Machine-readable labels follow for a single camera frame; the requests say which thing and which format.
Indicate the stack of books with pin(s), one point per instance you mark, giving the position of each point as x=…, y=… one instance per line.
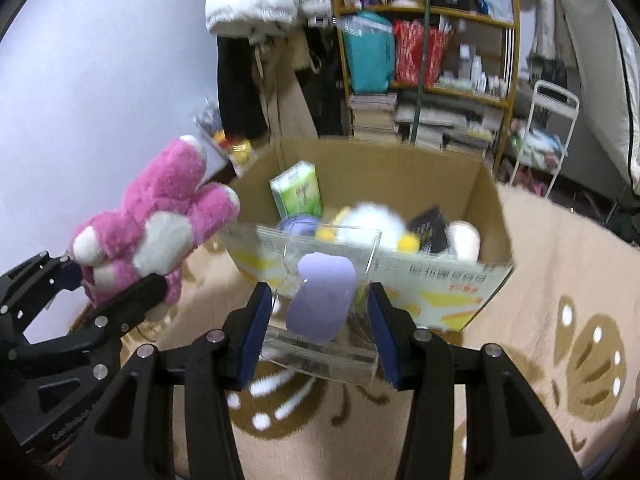
x=372, y=115

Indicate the green pole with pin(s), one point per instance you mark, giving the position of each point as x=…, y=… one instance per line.
x=422, y=60

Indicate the beige hanging pants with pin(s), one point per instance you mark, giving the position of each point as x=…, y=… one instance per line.
x=290, y=105

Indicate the wooden shelf with items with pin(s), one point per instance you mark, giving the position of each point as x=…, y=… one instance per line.
x=465, y=14

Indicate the yellow plush toy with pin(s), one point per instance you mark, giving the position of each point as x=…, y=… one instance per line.
x=407, y=243

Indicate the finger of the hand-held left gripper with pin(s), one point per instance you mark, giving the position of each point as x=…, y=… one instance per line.
x=70, y=275
x=135, y=297

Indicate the white canopy fabric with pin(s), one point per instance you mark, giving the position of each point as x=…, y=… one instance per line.
x=590, y=60

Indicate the teal bag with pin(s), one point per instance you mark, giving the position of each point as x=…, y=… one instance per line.
x=370, y=55

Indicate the white metal rack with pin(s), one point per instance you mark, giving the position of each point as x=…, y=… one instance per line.
x=570, y=110

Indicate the plastic bag of toys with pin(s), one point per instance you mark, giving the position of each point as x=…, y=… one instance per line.
x=240, y=152

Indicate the pink plush bear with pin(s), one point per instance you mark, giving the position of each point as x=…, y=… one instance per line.
x=150, y=210

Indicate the red patterned bag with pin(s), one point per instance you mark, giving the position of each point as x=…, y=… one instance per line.
x=415, y=55

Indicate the cardboard box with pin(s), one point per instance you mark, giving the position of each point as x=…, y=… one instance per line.
x=380, y=170

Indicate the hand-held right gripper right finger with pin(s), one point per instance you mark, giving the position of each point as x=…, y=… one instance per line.
x=385, y=335

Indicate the lilac soft toy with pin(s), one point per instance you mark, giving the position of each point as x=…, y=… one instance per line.
x=320, y=300

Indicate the clear plastic box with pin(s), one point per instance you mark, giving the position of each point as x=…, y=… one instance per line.
x=320, y=360

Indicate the black hanging garment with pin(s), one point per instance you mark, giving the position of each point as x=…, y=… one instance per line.
x=240, y=90

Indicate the black packet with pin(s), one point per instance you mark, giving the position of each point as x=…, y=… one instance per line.
x=427, y=230

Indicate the beige patterned rug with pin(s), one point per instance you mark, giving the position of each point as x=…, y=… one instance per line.
x=525, y=270

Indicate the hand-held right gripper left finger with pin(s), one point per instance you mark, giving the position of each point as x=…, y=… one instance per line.
x=255, y=332

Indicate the black hanging trousers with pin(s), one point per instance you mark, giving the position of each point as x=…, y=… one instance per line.
x=322, y=90

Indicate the green tissue pack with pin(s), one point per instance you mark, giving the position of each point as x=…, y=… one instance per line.
x=297, y=190

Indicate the pale soft roll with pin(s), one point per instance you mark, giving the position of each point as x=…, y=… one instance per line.
x=462, y=240

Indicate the row of white bottles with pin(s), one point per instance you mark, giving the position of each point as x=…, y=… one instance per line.
x=475, y=67

